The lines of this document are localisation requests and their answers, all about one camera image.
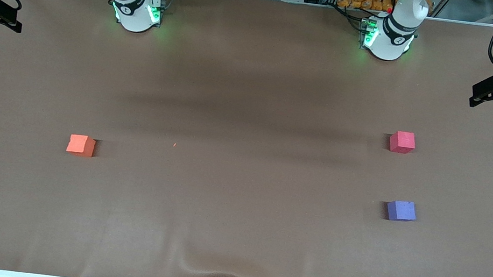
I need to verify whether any orange foam block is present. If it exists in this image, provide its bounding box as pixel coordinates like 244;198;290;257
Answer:
65;134;97;158

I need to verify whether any red foam block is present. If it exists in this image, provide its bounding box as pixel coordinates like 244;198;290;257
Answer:
388;130;417;155

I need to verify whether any purple foam block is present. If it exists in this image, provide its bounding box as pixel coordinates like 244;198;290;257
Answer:
385;199;418;224

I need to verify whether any large fabric table cover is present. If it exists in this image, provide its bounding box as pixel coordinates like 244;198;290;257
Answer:
0;0;493;277

